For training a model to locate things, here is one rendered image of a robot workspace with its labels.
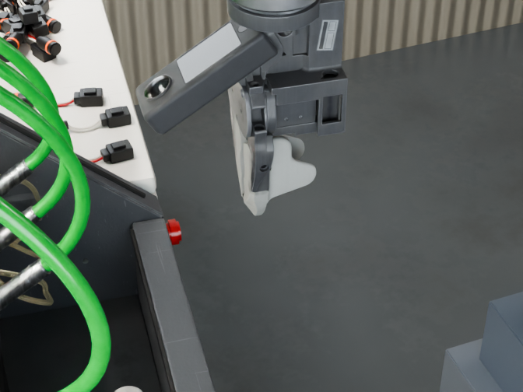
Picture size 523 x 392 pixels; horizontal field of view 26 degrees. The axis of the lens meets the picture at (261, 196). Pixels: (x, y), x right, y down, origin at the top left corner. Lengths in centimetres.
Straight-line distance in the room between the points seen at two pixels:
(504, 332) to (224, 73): 60
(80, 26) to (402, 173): 148
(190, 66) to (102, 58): 74
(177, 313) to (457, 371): 37
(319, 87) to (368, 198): 203
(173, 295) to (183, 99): 44
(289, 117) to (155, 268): 45
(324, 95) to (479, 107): 240
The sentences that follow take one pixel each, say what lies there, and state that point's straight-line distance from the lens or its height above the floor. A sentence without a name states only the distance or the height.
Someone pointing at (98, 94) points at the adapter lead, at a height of 100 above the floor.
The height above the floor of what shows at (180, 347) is 95.
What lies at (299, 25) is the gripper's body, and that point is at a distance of 85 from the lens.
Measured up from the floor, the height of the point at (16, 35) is 102.
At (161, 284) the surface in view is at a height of 95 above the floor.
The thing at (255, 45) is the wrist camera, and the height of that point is 138.
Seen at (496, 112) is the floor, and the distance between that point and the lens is 327.
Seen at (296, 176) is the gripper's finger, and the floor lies 125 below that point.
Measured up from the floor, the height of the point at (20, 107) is 129.
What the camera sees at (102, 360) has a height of 122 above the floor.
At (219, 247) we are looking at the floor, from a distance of 275.
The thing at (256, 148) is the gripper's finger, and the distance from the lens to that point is 89.
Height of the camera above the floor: 183
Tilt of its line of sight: 39 degrees down
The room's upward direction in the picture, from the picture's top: straight up
